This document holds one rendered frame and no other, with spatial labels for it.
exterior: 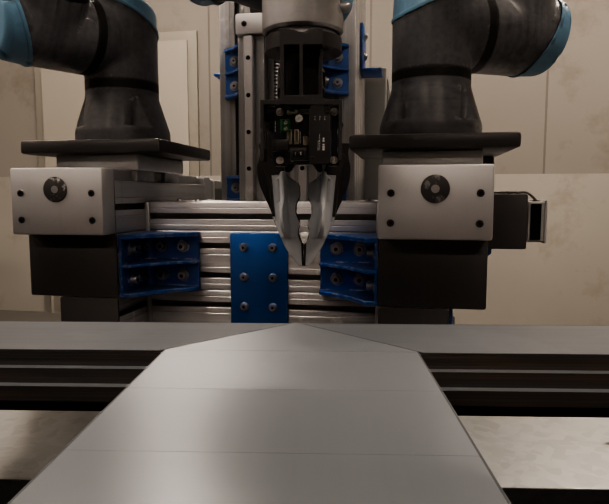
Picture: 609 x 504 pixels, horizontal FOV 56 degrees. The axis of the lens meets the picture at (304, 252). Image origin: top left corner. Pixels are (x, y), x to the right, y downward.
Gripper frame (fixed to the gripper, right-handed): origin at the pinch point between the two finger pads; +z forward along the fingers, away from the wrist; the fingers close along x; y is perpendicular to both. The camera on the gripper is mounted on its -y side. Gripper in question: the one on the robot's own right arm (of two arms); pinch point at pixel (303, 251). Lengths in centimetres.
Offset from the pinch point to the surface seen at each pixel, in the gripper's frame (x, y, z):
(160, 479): -4.3, 36.1, 5.2
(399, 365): 6.9, 20.7, 5.2
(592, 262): 187, -343, 41
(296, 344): 0.0, 15.7, 5.2
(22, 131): -241, -404, -55
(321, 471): 2.0, 35.2, 5.2
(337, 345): 3.0, 15.9, 5.2
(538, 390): 16.6, 18.8, 7.4
